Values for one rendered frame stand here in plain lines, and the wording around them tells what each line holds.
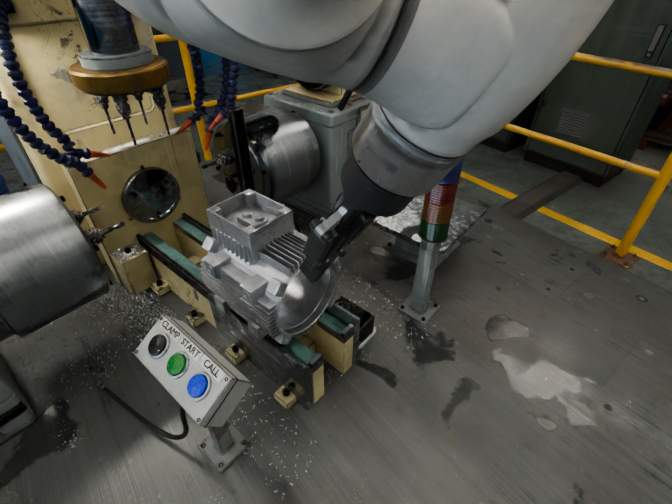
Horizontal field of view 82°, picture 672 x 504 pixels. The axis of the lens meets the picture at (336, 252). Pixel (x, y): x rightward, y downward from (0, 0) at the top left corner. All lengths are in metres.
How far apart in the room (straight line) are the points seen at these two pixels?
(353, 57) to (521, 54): 0.09
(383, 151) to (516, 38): 0.12
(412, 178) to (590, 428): 0.71
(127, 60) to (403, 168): 0.66
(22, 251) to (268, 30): 0.70
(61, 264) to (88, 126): 0.42
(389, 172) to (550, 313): 0.84
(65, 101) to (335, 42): 0.96
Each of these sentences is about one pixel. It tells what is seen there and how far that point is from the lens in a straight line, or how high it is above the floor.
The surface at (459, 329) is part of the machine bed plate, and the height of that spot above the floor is 0.80.
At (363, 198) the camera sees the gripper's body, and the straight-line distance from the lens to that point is 0.36.
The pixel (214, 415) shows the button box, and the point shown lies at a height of 1.04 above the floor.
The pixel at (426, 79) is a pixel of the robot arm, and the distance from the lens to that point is 0.25.
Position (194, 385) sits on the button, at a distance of 0.56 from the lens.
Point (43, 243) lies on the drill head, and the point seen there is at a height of 1.12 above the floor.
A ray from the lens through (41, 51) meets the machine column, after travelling 1.10.
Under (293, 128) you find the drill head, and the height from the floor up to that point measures 1.14.
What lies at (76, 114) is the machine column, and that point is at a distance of 1.14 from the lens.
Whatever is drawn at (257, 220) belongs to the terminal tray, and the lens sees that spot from 0.71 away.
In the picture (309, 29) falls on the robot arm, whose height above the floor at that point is 1.49.
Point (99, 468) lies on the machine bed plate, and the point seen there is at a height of 0.80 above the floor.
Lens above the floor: 1.51
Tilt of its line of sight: 38 degrees down
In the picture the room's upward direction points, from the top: straight up
